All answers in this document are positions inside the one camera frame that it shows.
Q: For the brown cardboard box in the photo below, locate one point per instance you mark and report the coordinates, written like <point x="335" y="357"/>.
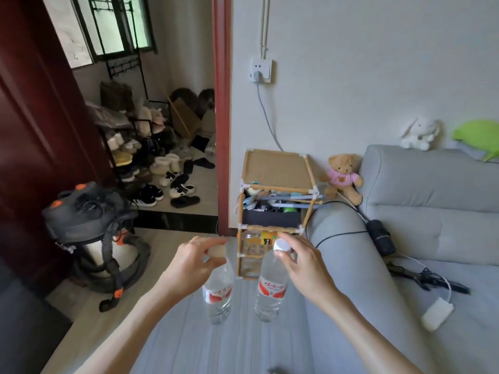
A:
<point x="187" y="118"/>

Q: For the person's right forearm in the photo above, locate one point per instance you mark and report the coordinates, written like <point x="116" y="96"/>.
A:
<point x="366" y="338"/>

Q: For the yellow box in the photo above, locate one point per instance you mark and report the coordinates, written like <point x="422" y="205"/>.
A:
<point x="268" y="238"/>

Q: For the red door frame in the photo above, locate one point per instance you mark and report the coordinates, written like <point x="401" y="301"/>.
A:
<point x="222" y="112"/>

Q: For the green plush toy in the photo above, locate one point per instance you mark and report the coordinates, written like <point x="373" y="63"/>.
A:
<point x="478" y="137"/>

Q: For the white wall socket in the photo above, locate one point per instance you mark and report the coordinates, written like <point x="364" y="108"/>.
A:
<point x="260" y="70"/>

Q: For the white bunny plush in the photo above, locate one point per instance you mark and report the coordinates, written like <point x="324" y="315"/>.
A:
<point x="419" y="133"/>

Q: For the dark red wooden door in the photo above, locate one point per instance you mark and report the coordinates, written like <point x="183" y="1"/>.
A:
<point x="35" y="151"/>

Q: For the black shoe rack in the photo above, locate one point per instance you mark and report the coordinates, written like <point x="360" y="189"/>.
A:
<point x="107" y="128"/>

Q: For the person's right thumb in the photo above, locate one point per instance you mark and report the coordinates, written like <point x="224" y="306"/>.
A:
<point x="287" y="259"/>

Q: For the white plug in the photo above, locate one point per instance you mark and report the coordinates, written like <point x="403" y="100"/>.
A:
<point x="256" y="77"/>

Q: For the person's right hand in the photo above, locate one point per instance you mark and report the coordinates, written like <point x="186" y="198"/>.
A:
<point x="308" y="274"/>

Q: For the clear water bottle red label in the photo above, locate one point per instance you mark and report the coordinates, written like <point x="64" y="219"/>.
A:
<point x="269" y="303"/>
<point x="218" y="303"/>

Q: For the black folding stick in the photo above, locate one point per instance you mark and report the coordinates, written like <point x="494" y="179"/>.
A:
<point x="429" y="278"/>

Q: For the black cylindrical pouch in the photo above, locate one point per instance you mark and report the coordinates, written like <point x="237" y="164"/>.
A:
<point x="381" y="237"/>

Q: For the pile of shoes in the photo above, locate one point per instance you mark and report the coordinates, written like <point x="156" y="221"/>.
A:
<point x="156" y="171"/>

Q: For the person's left hand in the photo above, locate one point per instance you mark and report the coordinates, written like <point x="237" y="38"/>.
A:
<point x="185" y="268"/>

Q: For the grey fabric sofa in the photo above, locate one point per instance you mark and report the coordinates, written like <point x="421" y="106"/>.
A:
<point x="425" y="214"/>

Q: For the black storage box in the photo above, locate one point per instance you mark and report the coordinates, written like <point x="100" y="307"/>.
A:
<point x="271" y="218"/>

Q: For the grey orange vacuum cleaner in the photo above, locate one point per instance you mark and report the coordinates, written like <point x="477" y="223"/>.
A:
<point x="93" y="229"/>

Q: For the dark grey upholstered seat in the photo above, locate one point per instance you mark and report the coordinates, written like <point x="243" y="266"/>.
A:
<point x="27" y="327"/>

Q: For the person's left forearm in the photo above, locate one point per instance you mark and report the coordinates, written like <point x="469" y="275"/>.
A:
<point x="132" y="334"/>

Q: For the brown teddy bear pink shirt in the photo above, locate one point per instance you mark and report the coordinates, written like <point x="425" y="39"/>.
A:
<point x="343" y="177"/>

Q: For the person's left thumb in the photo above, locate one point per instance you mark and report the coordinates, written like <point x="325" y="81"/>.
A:
<point x="216" y="262"/>

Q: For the window with dark frame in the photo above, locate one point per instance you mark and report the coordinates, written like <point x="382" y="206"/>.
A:
<point x="113" y="23"/>

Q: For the white charger adapter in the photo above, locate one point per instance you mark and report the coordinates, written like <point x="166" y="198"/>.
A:
<point x="437" y="314"/>

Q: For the bamboo storage shelf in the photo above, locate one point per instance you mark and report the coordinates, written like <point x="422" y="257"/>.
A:
<point x="275" y="171"/>

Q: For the black metal coat rack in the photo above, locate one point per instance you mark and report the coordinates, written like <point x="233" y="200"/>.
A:
<point x="128" y="66"/>

